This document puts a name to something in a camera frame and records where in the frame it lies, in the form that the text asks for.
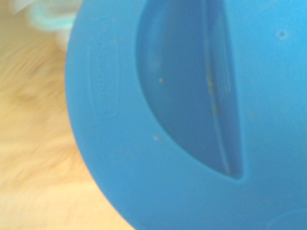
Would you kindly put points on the blue plastic pitcher lid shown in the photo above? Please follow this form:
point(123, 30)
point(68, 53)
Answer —
point(182, 115)

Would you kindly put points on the clear faceted drinking glass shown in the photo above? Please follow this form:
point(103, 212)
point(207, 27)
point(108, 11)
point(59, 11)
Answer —
point(45, 18)

